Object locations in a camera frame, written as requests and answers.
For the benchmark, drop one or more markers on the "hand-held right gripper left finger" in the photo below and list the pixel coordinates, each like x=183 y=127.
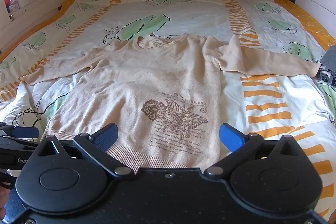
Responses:
x=109 y=134

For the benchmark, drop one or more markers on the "grey cloth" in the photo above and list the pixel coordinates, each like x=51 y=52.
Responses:
x=328 y=66

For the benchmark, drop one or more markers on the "beige printed sweater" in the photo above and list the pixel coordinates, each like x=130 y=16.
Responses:
x=147 y=82

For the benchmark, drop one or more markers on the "red and white objects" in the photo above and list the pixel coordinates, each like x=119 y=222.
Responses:
x=10 y=3

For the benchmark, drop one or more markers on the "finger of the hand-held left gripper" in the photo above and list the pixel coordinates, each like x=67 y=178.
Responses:
x=25 y=132
x=15 y=141

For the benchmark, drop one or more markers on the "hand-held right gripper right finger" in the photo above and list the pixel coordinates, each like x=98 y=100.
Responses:
x=232 y=136

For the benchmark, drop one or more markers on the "leaf print duvet cover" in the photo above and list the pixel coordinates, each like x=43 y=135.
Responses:
x=197 y=16

